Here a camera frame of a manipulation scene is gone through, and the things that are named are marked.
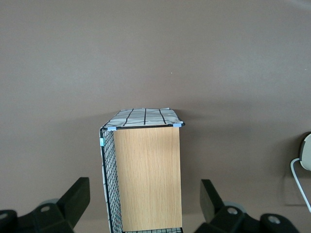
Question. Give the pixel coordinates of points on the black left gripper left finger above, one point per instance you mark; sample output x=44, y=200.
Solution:
x=60, y=211

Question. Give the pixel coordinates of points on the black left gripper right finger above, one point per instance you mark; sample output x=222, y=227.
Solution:
x=218, y=213

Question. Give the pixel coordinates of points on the white two-slot toaster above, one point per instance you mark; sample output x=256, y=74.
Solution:
x=306, y=153

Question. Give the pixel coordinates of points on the wooden step shelf insert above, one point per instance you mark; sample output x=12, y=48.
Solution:
x=148, y=179

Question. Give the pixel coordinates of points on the brown table cover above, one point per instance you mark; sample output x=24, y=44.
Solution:
x=155, y=53

